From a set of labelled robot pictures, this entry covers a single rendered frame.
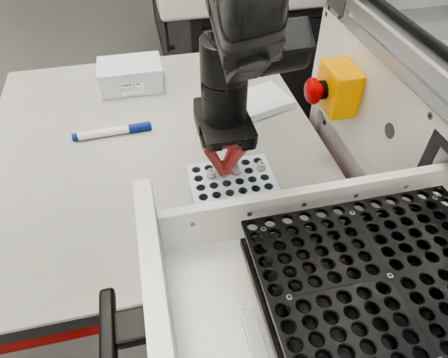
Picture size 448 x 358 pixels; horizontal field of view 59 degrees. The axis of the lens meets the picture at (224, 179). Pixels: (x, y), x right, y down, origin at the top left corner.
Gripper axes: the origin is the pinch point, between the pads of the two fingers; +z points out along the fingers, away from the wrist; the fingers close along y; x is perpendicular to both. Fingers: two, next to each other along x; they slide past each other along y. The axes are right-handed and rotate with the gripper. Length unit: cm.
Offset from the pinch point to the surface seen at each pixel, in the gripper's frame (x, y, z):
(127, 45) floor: 16, 215, 82
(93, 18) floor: 38, 264, 82
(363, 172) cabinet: -22.6, -1.3, 4.2
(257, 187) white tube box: -4.2, -3.2, 1.8
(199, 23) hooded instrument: -7, 56, 3
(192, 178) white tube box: 4.6, 0.2, 1.4
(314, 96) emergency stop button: -15.0, 5.2, -6.7
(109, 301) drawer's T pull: 14.7, -23.7, -10.1
